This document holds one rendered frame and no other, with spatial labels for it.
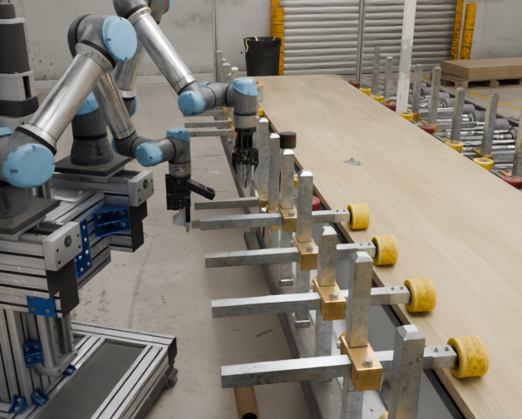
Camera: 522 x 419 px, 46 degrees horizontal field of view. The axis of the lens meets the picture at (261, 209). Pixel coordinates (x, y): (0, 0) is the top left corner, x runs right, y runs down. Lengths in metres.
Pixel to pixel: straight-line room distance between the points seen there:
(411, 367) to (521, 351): 0.51
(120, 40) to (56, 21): 7.91
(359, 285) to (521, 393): 0.38
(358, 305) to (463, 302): 0.46
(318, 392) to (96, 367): 1.21
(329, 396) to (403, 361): 0.60
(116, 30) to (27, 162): 0.43
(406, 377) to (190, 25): 8.97
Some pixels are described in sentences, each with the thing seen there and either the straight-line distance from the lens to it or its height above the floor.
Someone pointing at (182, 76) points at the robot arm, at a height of 1.36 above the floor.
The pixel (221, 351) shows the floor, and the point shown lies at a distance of 2.93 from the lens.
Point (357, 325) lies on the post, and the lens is 1.22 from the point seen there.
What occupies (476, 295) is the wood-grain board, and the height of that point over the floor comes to 0.90.
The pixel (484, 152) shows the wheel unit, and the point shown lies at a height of 0.87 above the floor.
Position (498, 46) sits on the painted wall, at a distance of 11.86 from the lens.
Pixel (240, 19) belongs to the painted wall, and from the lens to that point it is 9.87.
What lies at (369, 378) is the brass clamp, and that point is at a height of 0.95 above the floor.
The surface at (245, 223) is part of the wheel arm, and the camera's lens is 1.85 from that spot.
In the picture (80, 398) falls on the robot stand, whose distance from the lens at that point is 2.42.
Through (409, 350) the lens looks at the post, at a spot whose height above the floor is 1.13.
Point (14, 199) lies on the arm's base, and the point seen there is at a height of 1.08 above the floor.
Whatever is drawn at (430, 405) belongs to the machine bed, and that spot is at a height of 0.75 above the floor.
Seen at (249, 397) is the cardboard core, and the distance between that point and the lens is 2.54.
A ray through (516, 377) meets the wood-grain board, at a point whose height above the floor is 0.90.
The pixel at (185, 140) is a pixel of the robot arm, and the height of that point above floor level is 1.15.
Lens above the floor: 1.67
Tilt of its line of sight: 22 degrees down
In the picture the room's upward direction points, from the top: straight up
